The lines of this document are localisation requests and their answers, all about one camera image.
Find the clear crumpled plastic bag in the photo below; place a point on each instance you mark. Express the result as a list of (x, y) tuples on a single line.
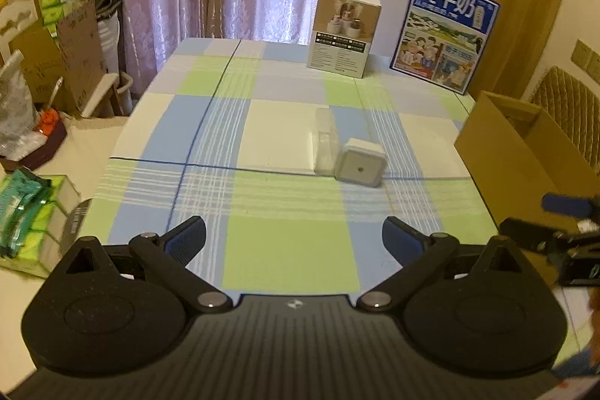
[(16, 109)]

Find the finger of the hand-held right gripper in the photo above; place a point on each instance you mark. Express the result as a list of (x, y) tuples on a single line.
[(565, 204), (529, 233)]

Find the blue illustrated milk carton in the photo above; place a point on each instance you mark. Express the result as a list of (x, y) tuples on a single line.
[(443, 30)]

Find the green tissue box pack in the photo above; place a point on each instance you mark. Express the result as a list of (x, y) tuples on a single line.
[(56, 212)]

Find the brown cardboard box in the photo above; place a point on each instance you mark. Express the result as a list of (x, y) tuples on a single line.
[(511, 156)]

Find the worn brown cardboard carton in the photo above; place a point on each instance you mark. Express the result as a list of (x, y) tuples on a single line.
[(82, 53)]

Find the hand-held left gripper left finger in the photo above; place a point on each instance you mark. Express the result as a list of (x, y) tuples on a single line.
[(187, 237)]

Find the teal packet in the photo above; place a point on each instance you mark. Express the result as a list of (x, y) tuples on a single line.
[(21, 212)]

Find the green tissue packs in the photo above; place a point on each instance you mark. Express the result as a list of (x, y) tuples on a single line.
[(61, 4)]

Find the dark red tray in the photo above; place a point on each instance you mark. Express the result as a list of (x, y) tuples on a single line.
[(47, 147)]

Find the orange small object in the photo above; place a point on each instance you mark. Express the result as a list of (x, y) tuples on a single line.
[(48, 122)]

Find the white square device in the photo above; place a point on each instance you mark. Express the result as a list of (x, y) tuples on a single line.
[(360, 163)]

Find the beige product box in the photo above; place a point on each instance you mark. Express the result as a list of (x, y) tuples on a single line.
[(342, 34)]

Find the beige wall socket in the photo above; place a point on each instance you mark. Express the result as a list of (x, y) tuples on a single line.
[(581, 53), (594, 67)]

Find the quilted beige chair cushion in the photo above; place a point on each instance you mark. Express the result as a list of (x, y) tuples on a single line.
[(574, 109)]

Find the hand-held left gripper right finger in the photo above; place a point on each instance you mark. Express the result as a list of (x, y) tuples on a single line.
[(401, 237)]

